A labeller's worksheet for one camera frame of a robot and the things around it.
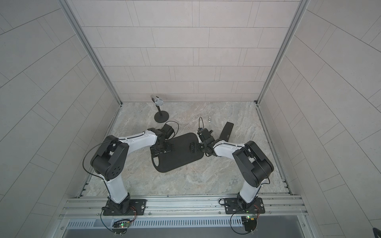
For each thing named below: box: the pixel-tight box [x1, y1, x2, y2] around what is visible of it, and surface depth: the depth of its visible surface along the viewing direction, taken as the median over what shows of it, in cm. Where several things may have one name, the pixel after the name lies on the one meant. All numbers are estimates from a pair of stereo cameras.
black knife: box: [214, 121, 235, 144], surface depth 101 cm
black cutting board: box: [151, 132, 205, 173], surface depth 88 cm
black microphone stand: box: [151, 97, 170, 123], surface depth 109 cm
